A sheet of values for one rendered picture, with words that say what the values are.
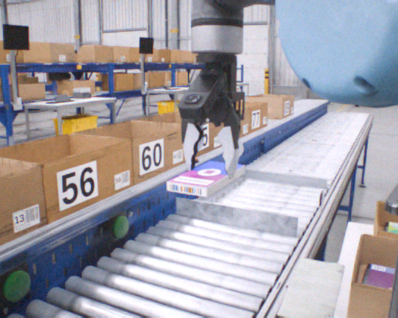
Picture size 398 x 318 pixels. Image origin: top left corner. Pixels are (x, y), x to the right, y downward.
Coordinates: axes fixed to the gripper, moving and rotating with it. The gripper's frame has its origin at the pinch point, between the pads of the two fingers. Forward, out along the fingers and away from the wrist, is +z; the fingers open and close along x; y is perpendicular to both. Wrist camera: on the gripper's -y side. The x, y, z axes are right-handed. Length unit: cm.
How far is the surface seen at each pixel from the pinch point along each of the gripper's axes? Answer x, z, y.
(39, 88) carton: 486, -3, 366
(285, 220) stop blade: 2, 30, 62
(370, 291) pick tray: -28.3, 26.6, 20.2
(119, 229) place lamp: 43, 29, 26
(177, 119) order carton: 80, 5, 122
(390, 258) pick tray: -32, 30, 48
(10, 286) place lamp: 42, 29, -13
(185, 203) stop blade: 40, 29, 61
